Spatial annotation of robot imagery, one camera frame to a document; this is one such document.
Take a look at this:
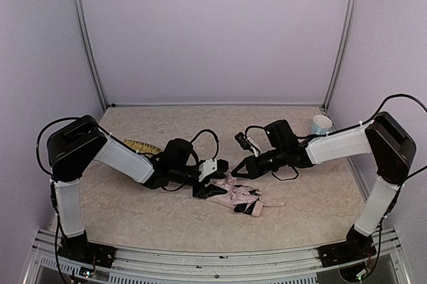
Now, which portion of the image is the pink folding umbrella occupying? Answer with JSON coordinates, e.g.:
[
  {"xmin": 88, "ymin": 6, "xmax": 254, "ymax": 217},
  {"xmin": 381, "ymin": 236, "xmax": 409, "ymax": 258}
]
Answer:
[{"xmin": 206, "ymin": 173, "xmax": 286, "ymax": 217}]

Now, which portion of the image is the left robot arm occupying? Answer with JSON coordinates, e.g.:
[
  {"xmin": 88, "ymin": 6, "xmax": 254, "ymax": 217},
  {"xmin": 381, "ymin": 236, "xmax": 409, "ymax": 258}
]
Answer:
[{"xmin": 47, "ymin": 115, "xmax": 228, "ymax": 268}]

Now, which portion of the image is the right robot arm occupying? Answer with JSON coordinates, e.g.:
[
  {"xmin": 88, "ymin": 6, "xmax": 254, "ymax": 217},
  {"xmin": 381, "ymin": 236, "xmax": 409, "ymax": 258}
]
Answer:
[{"xmin": 231, "ymin": 112, "xmax": 416, "ymax": 267}]

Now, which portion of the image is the woven bamboo tray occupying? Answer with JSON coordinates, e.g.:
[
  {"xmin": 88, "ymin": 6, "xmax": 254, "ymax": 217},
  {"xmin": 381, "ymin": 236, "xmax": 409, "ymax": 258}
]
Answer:
[{"xmin": 124, "ymin": 139, "xmax": 162, "ymax": 157}]

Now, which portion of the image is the light blue mug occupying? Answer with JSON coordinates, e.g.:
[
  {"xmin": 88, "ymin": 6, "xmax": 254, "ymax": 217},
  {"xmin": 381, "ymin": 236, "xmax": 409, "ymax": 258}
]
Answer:
[{"xmin": 311, "ymin": 115, "xmax": 332, "ymax": 135}]

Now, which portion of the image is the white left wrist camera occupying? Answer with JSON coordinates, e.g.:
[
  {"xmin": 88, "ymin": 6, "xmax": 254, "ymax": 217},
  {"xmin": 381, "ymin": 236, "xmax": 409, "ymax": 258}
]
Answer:
[{"xmin": 198, "ymin": 159, "xmax": 218, "ymax": 183}]

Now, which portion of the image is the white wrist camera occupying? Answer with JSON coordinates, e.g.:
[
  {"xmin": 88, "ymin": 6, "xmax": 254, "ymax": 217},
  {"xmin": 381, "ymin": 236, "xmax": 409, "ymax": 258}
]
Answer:
[
  {"xmin": 234, "ymin": 132, "xmax": 262, "ymax": 157},
  {"xmin": 198, "ymin": 159, "xmax": 218, "ymax": 183}
]

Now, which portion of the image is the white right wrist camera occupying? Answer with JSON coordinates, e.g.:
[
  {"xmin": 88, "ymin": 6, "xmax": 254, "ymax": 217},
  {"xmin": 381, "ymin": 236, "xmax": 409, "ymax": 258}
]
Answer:
[{"xmin": 234, "ymin": 132, "xmax": 262, "ymax": 157}]

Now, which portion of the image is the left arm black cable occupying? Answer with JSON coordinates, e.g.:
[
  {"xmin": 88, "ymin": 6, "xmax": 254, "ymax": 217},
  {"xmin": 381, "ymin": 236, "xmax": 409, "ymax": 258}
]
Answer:
[{"xmin": 191, "ymin": 129, "xmax": 221, "ymax": 161}]

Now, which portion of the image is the front aluminium rail base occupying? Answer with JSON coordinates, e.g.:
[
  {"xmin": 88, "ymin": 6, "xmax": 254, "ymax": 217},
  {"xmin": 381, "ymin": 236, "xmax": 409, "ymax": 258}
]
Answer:
[{"xmin": 20, "ymin": 228, "xmax": 414, "ymax": 283}]

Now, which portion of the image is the right aluminium frame post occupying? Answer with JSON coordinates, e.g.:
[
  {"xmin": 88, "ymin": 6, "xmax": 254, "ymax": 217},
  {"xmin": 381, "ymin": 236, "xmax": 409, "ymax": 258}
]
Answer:
[{"xmin": 322, "ymin": 0, "xmax": 357, "ymax": 112}]

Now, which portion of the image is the aluminium frame post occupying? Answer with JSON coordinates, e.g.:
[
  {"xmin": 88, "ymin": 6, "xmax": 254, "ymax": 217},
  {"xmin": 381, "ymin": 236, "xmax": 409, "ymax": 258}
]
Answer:
[
  {"xmin": 322, "ymin": 0, "xmax": 357, "ymax": 112},
  {"xmin": 73, "ymin": 0, "xmax": 109, "ymax": 112}
]

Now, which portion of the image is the left aluminium frame post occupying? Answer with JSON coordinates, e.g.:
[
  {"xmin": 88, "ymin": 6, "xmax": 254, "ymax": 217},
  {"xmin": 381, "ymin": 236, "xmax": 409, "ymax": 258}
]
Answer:
[{"xmin": 73, "ymin": 0, "xmax": 109, "ymax": 112}]

